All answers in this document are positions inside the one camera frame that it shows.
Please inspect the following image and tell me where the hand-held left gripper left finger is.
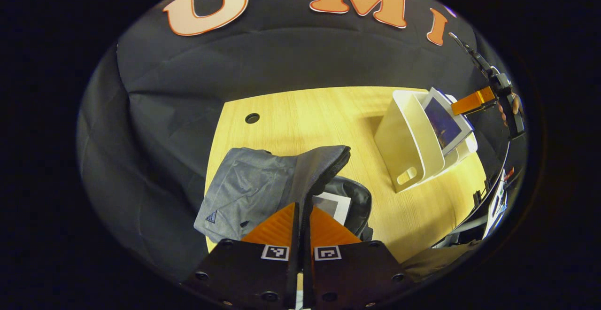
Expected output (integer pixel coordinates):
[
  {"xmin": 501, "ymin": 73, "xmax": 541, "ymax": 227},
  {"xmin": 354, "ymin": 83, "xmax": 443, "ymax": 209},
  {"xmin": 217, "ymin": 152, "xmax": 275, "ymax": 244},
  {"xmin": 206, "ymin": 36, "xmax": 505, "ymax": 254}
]
[{"xmin": 181, "ymin": 202, "xmax": 301, "ymax": 308}]

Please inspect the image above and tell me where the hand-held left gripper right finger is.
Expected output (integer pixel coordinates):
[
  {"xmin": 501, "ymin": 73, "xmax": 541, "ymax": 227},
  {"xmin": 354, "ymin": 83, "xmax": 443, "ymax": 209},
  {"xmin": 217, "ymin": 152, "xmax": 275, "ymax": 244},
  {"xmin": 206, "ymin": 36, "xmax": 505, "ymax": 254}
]
[{"xmin": 303, "ymin": 205, "xmax": 416, "ymax": 308}]

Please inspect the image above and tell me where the blue cover book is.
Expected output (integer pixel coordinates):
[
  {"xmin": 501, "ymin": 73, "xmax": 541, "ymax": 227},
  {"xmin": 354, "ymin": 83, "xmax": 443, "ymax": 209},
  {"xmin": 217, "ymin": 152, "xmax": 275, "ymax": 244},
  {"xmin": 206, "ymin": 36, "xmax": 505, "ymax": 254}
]
[{"xmin": 421, "ymin": 87, "xmax": 475, "ymax": 156}]

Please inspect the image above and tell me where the cream plastic bookshelf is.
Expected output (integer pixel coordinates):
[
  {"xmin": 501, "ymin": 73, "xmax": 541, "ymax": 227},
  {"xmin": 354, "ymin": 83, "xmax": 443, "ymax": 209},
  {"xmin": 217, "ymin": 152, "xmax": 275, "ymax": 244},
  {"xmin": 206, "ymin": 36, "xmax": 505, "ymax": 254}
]
[{"xmin": 374, "ymin": 89, "xmax": 478, "ymax": 193}]

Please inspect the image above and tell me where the grey schoolbag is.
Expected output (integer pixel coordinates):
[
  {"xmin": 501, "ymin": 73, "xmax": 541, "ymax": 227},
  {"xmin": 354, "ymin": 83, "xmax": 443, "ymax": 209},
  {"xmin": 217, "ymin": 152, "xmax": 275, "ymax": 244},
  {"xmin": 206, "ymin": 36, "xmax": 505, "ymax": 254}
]
[{"xmin": 194, "ymin": 146, "xmax": 374, "ymax": 254}]

